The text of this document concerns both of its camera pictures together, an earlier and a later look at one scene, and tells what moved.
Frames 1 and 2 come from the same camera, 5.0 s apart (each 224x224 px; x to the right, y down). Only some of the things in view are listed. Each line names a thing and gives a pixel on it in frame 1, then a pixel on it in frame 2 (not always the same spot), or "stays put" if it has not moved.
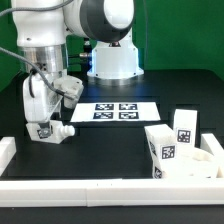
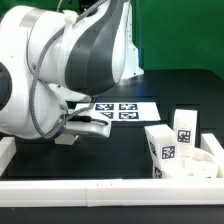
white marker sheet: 115,112 stays put
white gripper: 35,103 → 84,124
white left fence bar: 7,150 stays put
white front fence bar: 112,192 stays put
